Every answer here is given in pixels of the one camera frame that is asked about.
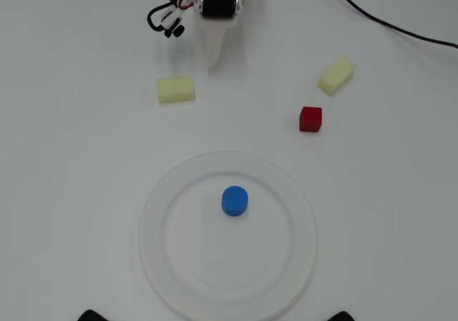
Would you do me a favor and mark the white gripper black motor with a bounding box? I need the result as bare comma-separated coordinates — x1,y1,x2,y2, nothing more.
193,0,248,69

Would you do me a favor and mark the blue ribbed cylinder block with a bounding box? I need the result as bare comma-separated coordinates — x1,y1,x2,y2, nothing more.
221,184,249,217

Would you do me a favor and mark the pale yellow rectangular block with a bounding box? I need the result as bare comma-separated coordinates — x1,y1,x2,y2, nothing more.
316,56,357,97
156,76,197,104

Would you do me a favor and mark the red cube block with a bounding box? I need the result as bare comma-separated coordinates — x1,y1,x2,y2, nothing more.
298,106,323,133

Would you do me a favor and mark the white plastic dish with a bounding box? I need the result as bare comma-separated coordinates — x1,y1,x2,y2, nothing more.
138,150,319,321

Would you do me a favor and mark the black stand foot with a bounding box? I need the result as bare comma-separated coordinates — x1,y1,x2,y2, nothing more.
77,309,109,321
326,310,363,321

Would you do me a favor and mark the black camera cable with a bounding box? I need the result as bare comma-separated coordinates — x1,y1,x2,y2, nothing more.
145,0,172,33

